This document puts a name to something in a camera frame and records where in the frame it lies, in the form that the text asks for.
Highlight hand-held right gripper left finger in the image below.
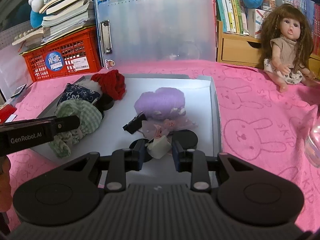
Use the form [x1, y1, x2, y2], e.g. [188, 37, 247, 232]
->
[60, 139, 147, 193]

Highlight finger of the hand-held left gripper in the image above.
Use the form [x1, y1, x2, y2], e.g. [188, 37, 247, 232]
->
[0, 116, 81, 135]

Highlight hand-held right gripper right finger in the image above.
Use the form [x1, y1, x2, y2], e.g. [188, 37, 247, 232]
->
[172, 140, 260, 193]

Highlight pale purple bow hair clip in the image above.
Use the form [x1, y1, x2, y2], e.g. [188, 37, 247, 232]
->
[141, 119, 199, 159]

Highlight green speckled scrunchie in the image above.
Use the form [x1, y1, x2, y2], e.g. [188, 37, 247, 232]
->
[49, 127, 87, 159]

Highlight black round jar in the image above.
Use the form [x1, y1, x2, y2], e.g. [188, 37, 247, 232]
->
[172, 129, 199, 150]
[96, 94, 115, 112]

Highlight green gingham scrunchie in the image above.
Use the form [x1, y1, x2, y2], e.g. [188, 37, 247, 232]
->
[54, 100, 104, 133]

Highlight blue floral fabric pouch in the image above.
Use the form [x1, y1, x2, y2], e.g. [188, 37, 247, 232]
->
[56, 83, 102, 108]

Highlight purple fuzzy hair clip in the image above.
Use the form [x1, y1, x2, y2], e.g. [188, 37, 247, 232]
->
[134, 87, 187, 120]

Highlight white cardboard box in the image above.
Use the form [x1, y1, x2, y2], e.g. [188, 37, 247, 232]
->
[30, 74, 222, 173]

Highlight red crochet scrunchie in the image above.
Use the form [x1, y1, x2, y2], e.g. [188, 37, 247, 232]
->
[90, 69, 126, 101]

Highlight small black device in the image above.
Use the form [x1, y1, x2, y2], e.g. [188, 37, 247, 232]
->
[10, 84, 27, 98]

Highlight white paper sheets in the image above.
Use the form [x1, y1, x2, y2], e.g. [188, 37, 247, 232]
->
[0, 52, 34, 103]

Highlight red plastic crate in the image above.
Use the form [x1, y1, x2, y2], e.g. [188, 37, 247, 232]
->
[22, 26, 102, 82]

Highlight pink rabbit print towel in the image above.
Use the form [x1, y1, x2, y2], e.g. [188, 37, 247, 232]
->
[0, 60, 320, 233]

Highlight grey grid board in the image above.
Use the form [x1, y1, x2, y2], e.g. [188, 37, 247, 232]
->
[0, 29, 33, 53]

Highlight stack of loose books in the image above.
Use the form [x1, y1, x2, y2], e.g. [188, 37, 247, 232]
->
[12, 0, 97, 47]

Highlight blue plush toy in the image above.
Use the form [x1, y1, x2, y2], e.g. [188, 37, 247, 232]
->
[28, 0, 52, 28]

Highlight wooden desk drawer organizer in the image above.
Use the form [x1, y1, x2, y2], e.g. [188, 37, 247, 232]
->
[216, 19, 320, 68]

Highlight translucent clipboard folder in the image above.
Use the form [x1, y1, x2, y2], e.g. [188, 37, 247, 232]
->
[96, 0, 217, 68]

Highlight clear glass cup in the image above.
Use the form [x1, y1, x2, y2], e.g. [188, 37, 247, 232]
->
[304, 110, 320, 168]

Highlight brown-haired doll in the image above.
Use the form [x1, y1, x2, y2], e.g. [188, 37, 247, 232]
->
[260, 4, 318, 93]

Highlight white printed carton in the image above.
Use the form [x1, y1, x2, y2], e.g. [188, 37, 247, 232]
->
[247, 8, 269, 39]

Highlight row of shelved books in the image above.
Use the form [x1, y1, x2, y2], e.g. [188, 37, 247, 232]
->
[95, 0, 320, 55]

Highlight white bead string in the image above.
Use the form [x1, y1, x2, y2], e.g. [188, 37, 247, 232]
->
[14, 29, 38, 42]

